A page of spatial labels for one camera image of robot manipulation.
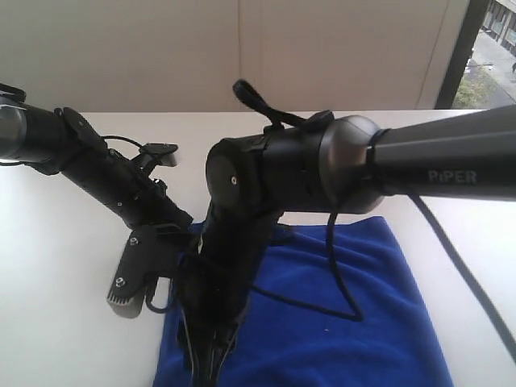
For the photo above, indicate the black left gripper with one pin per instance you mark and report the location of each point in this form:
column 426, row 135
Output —
column 123, row 188

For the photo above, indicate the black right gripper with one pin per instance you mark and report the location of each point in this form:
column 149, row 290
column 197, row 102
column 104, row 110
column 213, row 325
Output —
column 214, row 288

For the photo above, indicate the blue microfibre cloth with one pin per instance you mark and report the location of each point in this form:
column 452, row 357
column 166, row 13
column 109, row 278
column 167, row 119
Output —
column 280, row 345

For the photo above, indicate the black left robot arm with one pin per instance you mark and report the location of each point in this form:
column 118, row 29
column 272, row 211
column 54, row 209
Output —
column 63, row 142

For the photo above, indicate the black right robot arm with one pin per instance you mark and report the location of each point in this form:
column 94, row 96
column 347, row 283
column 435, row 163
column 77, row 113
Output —
column 334, row 166

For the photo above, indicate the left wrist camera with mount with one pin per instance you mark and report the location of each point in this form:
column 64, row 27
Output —
column 152, row 155

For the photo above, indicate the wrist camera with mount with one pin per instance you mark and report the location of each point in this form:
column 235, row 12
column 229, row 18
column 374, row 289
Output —
column 152, row 155
column 151, row 252

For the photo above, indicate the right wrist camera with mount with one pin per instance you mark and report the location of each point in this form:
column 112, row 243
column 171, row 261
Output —
column 151, row 252

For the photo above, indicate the dark window frame post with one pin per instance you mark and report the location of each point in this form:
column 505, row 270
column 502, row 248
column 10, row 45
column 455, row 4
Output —
column 470, row 27

